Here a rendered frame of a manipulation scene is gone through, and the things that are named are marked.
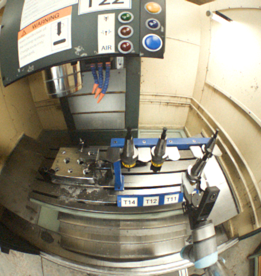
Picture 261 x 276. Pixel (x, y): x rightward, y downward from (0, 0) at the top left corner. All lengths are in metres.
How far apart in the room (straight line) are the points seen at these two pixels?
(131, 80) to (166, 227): 1.04
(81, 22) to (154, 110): 1.33
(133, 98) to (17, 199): 1.35
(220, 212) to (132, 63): 1.22
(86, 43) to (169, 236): 0.93
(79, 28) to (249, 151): 0.96
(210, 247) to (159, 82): 1.35
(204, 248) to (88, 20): 0.59
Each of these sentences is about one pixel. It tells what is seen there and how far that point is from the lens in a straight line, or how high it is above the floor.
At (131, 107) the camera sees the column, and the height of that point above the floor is 1.09.
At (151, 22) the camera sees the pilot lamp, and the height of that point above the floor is 1.61.
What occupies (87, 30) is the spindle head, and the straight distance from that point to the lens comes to 0.26.
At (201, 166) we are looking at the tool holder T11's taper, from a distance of 0.40.
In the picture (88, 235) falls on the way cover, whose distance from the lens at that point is 0.85.
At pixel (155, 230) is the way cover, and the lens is 0.83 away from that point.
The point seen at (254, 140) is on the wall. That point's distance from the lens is 0.87.
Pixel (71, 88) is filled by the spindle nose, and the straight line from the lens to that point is 0.45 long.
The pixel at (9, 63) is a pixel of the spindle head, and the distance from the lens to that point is 0.40.
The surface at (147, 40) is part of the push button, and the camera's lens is 0.24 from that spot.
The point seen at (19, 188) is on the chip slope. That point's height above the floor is 0.74.
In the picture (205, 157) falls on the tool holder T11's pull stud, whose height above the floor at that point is 1.31.
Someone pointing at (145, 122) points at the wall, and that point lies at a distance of 1.54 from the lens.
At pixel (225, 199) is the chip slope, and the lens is 1.01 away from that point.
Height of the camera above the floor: 1.55
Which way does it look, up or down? 40 degrees down
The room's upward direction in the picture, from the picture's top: 1 degrees clockwise
